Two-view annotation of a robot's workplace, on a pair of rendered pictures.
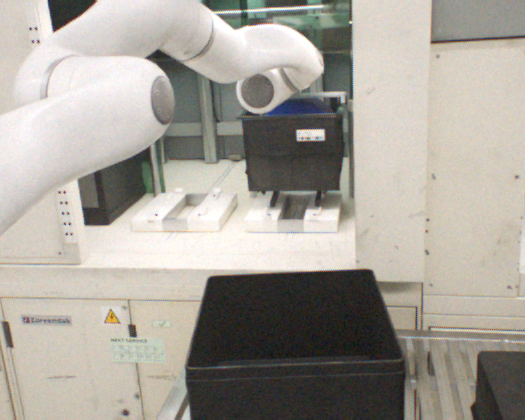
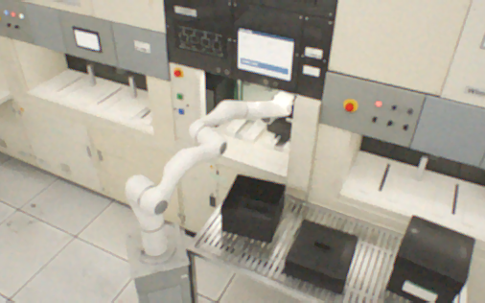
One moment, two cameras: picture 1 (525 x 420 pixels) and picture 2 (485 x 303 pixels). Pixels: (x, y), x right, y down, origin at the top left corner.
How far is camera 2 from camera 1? 1.41 m
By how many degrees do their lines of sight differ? 23
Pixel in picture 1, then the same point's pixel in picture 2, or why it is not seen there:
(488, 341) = (323, 211)
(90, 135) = (204, 156)
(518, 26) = (345, 128)
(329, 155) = not seen: hidden behind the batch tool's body
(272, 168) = (276, 127)
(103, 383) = (206, 183)
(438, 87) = (320, 135)
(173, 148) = not seen: hidden behind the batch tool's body
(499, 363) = (306, 223)
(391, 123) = (301, 144)
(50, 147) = (195, 159)
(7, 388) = not seen: hidden behind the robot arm
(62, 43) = (202, 122)
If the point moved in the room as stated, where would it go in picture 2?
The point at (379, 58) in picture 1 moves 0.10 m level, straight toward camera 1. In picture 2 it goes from (300, 126) to (292, 136)
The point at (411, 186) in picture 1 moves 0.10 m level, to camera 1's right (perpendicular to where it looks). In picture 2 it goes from (305, 162) to (324, 166)
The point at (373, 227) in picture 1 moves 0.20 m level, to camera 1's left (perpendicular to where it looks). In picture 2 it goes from (292, 170) to (257, 163)
